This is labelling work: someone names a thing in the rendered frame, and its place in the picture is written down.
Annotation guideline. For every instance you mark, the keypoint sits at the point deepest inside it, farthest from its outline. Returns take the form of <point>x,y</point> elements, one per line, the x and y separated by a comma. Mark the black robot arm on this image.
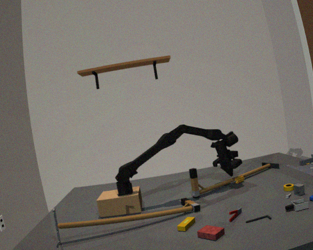
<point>130,169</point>

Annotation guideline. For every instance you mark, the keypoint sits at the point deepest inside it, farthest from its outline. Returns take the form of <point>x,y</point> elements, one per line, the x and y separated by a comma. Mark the red flat block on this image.
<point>211,232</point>

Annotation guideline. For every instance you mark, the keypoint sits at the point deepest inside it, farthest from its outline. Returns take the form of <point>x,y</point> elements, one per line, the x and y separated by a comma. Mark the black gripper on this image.
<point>226,162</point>

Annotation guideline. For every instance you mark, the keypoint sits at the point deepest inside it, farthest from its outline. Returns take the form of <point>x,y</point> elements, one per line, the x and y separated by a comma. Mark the yellow ring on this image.
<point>288,187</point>

